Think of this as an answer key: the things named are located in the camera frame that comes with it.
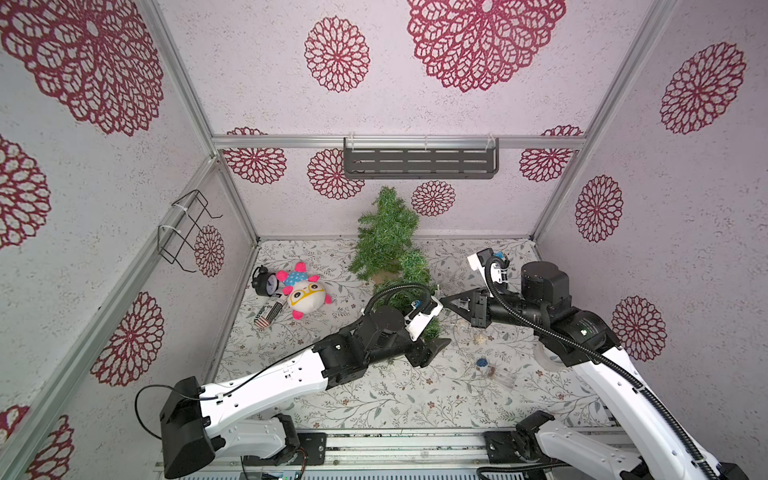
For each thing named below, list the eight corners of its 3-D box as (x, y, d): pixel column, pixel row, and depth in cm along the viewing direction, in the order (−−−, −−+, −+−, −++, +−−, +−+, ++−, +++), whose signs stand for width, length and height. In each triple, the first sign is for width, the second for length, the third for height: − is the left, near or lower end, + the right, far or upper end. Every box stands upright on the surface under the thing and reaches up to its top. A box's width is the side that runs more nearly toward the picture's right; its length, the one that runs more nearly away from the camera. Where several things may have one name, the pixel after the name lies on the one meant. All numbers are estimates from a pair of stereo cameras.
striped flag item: (255, 323, 98) (252, 319, 95) (271, 302, 103) (269, 298, 101) (266, 328, 97) (263, 324, 94) (282, 307, 102) (280, 302, 100)
